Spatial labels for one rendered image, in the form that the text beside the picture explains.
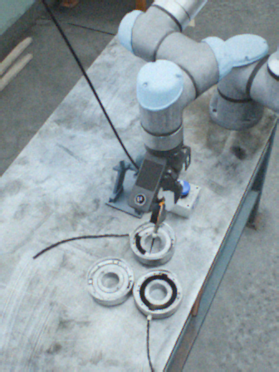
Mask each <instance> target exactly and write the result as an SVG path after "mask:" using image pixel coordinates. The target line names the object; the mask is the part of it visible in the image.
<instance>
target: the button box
mask: <svg viewBox="0 0 279 372"><path fill-rule="evenodd" d="M190 185H191V189H190V191H189V193H187V194H185V195H181V197H180V199H179V200H178V202H177V203H176V205H175V207H174V208H173V209H172V210H170V212H172V213H176V214H178V215H180V216H183V217H186V218H191V216H192V214H193V211H194V209H195V208H196V206H197V204H198V201H199V199H200V198H201V186H198V185H196V184H191V183H190Z"/></svg>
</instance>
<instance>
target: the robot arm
mask: <svg viewBox="0 0 279 372"><path fill-rule="evenodd" d="M206 2H207V0H156V1H155V2H154V3H153V5H152V6H151V7H150V8H149V10H148V11H147V12H141V11H133V12H132V13H129V14H127V15H126V16H125V18H124V19H123V21H122V22H121V24H120V28H119V40H120V43H121V45H123V46H124V47H126V48H127V49H128V50H129V51H131V52H132V53H133V54H134V55H135V56H139V57H141V58H142V59H144V60H145V61H147V62H148V64H146V65H145V66H143V67H142V69H141V70H140V71H139V74H138V78H137V83H138V85H137V99H138V102H139V113H140V122H141V129H142V137H143V140H144V147H145V148H146V149H147V151H146V154H145V156H144V160H143V163H142V165H140V166H141V167H140V168H139V173H138V176H137V179H136V180H135V185H134V187H133V189H132V192H131V194H130V198H129V201H128V204H129V205H130V206H131V207H132V208H135V209H138V210H140V211H142V212H145V213H150V212H151V211H152V210H153V208H154V204H155V202H156V201H158V200H159V197H158V195H159V191H160V189H161V187H162V188H164V191H163V195H164V196H165V199H166V200H165V204H166V206H165V209H167V210H169V211H170V210H172V209H173V208H174V207H175V205H176V203H177V202H178V200H179V199H180V197H181V195H182V194H183V191H184V182H183V180H182V181H178V180H179V174H180V172H181V171H182V169H183V167H184V163H185V170H186V171H187V169H188V167H189V165H190V164H191V154H192V148H191V147H189V146H187V145H184V121H183V109H184V108H185V107H186V106H188V105H189V104H191V103H192V102H193V101H194V100H196V99H197V98H198V97H200V96H201V95H202V94H203V93H204V92H205V91H207V90H208V89H209V88H211V87H212V86H214V85H217V88H216V90H215V91H214V93H213V96H212V98H211V100H210V102H209V109H208V112H209V115H210V117H211V119H212V120H213V122H214V123H216V124H217V125H219V126H221V127H223V128H224V129H227V130H247V129H250V128H252V127H253V126H255V125H256V124H258V123H259V121H260V120H261V119H262V115H263V111H264V106H266V107H267V108H268V109H270V110H272V111H274V112H276V113H277V114H278V115H279V47H278V51H277V52H276V53H274V54H270V53H268V50H269V47H268V45H267V42H266V40H265V39H263V38H262V37H259V36H256V35H248V34H247V35H239V36H235V37H232V38H230V39H228V40H227V41H226V42H223V41H222V40H220V39H219V38H216V37H209V38H207V39H205V40H202V41H201V42H200V43H198V42H195V41H193V40H191V39H189V38H187V37H186V36H184V35H182V34H180V33H181V32H182V31H183V30H184V28H186V26H187V25H188V24H189V23H190V22H191V20H192V19H193V18H194V17H195V15H196V14H197V13H198V11H199V10H200V9H201V8H202V6H203V5H204V4H205V3H206ZM185 148H187V151H186V153H184V151H182V149H185ZM188 156H189V161H188V163H187V158H188Z"/></svg>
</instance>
